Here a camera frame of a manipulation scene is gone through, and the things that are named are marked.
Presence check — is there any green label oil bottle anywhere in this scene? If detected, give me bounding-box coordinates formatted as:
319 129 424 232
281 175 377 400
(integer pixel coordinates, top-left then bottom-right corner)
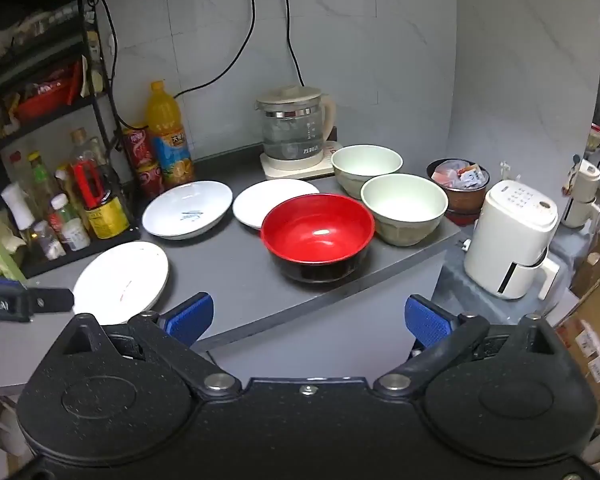
27 152 56 211

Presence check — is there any cardboard box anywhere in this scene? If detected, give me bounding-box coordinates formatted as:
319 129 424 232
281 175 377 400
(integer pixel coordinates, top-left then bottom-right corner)
555 275 600 426
572 232 600 301

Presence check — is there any pale green bowl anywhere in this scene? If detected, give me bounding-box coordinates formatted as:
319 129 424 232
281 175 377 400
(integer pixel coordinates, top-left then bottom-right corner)
330 144 404 200
360 173 449 247

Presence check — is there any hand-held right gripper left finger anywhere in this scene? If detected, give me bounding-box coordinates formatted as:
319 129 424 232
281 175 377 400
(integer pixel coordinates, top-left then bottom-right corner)
60 292 241 396

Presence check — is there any white cap condiment jar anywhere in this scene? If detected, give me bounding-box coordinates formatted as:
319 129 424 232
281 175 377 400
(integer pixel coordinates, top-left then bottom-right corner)
50 193 91 252

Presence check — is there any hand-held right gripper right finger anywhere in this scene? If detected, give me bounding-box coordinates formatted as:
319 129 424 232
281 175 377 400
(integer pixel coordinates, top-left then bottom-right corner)
375 294 556 394

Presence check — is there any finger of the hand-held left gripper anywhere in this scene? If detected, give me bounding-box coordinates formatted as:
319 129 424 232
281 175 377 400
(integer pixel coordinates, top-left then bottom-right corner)
26 287 76 314

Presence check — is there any white air fryer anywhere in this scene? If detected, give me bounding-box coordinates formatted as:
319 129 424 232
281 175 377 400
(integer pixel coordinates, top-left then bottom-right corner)
463 180 562 301

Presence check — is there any red and black bowl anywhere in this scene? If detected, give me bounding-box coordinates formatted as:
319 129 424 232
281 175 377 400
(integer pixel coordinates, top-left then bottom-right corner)
260 193 376 283

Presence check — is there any pile of sauce packets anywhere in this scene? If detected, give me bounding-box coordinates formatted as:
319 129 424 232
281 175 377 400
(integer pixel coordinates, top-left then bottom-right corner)
432 160 487 191

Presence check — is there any red plastic basket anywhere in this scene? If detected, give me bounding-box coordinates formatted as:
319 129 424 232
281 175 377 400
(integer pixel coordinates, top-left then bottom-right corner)
15 62 83 121

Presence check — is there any black condiment tray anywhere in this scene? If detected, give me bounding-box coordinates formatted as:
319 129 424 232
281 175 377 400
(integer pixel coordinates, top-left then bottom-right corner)
17 227 142 278

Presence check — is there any brown ceramic pot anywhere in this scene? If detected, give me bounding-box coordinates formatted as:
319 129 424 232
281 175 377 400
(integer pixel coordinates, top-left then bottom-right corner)
426 158 491 226

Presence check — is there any honey bottle with yellow cap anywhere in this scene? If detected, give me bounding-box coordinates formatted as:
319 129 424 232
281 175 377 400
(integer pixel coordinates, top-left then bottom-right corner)
145 80 196 188

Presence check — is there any glass electric kettle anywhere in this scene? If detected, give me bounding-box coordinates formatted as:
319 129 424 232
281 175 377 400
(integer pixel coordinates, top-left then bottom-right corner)
254 86 337 171

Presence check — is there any white bowl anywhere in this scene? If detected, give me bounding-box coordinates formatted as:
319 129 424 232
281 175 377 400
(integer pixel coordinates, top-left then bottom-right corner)
141 180 234 241

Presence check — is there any plain white plate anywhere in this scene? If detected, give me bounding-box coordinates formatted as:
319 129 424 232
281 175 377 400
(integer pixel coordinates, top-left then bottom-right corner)
232 178 321 232

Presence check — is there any black metal shelf rack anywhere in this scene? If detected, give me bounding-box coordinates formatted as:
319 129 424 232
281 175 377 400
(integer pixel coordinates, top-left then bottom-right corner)
0 0 131 171

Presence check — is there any white plastic bottle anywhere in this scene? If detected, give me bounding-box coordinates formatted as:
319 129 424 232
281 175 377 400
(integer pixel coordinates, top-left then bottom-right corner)
1 182 37 231

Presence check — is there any black power cable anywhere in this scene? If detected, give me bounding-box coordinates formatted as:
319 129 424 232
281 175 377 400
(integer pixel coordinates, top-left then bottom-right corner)
172 0 258 101
278 0 306 88
87 0 148 131

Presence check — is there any white plate with red marks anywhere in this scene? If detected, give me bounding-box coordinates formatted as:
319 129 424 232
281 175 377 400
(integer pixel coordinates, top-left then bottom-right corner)
72 241 170 326

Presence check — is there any red drink can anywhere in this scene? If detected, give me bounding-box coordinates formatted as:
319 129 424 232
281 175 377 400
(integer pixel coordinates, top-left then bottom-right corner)
135 161 165 198
122 126 153 168

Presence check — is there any white blender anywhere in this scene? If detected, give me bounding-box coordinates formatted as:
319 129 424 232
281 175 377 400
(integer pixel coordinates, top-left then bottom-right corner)
562 155 600 229

